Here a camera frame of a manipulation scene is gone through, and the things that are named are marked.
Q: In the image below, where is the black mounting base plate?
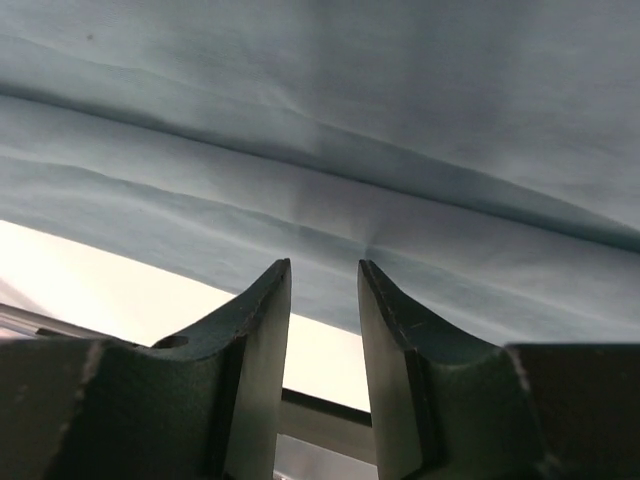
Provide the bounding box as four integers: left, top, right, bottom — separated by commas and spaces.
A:
279, 388, 376, 465

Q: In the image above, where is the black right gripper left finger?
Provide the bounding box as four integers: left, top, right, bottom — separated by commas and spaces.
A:
1, 259, 291, 479

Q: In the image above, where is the grey polo shirt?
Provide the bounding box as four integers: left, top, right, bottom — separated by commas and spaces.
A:
1, 1, 639, 343

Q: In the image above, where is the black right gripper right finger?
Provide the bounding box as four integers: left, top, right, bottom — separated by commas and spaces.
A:
358, 260, 639, 479

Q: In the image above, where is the aluminium frame rail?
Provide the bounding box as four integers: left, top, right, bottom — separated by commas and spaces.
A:
1, 304, 104, 338

